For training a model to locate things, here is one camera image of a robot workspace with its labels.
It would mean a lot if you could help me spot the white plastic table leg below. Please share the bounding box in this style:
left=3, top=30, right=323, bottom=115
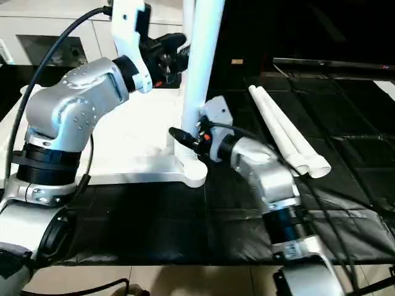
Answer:
left=181, top=0, right=226, bottom=162
left=181, top=0, right=196, bottom=93
left=256, top=86, right=332, bottom=178
left=249, top=86, right=312, bottom=175

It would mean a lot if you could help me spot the white plastic table top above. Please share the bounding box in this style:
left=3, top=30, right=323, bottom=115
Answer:
left=0, top=83, right=209, bottom=189

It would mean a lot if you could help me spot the black work mat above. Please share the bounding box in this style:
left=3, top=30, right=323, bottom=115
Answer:
left=0, top=62, right=395, bottom=267

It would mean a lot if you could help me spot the white cabinet with glass doors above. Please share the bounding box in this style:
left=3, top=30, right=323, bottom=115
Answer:
left=0, top=0, right=186, bottom=65

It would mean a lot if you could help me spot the black flat bar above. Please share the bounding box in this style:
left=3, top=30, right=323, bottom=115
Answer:
left=273, top=57, right=395, bottom=70

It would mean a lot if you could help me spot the white board strip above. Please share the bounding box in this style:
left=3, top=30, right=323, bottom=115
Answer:
left=376, top=80, right=395, bottom=102

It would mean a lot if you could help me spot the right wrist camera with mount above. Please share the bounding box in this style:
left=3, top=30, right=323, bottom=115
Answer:
left=199, top=97, right=232, bottom=133

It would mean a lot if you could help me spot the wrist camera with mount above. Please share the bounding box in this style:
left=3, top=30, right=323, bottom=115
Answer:
left=199, top=97, right=232, bottom=133
left=110, top=0, right=153, bottom=94

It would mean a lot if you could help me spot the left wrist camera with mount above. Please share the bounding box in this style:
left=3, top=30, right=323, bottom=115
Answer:
left=110, top=0, right=153, bottom=94

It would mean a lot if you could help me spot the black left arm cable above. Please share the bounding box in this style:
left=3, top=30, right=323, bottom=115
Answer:
left=3, top=5, right=118, bottom=204

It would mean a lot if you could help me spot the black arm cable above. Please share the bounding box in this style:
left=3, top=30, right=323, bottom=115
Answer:
left=3, top=5, right=118, bottom=204
left=210, top=123, right=365, bottom=290

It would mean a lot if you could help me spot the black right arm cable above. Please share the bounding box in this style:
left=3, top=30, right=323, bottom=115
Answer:
left=210, top=123, right=365, bottom=290

